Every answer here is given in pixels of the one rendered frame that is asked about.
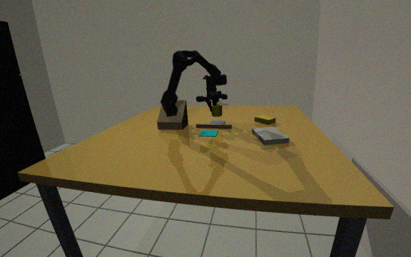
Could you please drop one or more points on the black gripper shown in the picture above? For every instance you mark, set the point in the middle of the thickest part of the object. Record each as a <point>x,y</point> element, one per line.
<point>207,100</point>

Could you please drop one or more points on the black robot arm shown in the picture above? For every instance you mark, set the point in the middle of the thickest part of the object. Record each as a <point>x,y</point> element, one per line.
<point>180,62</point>

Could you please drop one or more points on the yellow cup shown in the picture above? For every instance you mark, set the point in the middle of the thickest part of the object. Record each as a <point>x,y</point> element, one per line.
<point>216,110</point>

